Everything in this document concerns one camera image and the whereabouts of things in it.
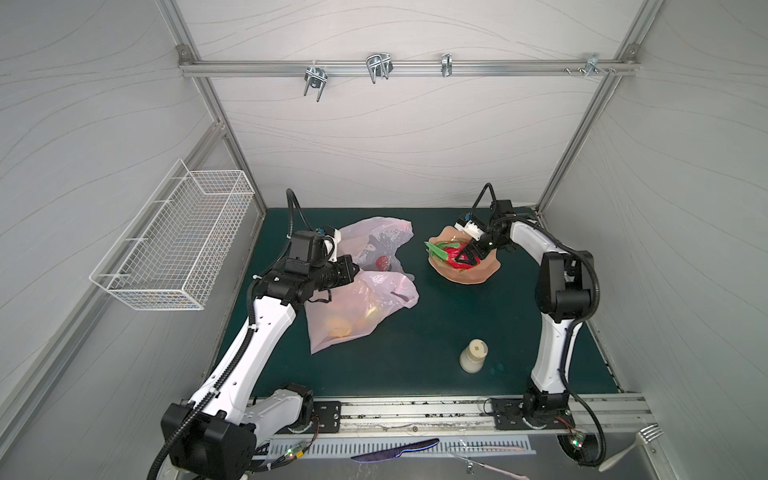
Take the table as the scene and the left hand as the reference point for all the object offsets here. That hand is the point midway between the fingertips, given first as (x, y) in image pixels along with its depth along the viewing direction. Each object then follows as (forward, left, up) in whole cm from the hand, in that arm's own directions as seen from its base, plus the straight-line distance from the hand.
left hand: (355, 268), depth 74 cm
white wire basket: (0, +43, +7) cm, 43 cm away
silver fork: (-31, -71, -23) cm, 81 cm away
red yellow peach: (+15, -6, -19) cm, 25 cm away
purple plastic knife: (-36, -11, -23) cm, 44 cm away
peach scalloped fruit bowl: (+12, -35, -22) cm, 43 cm away
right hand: (+21, -35, -17) cm, 44 cm away
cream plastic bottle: (-16, -31, -16) cm, 38 cm away
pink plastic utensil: (-38, -33, -22) cm, 55 cm away
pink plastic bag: (-3, -6, -4) cm, 8 cm away
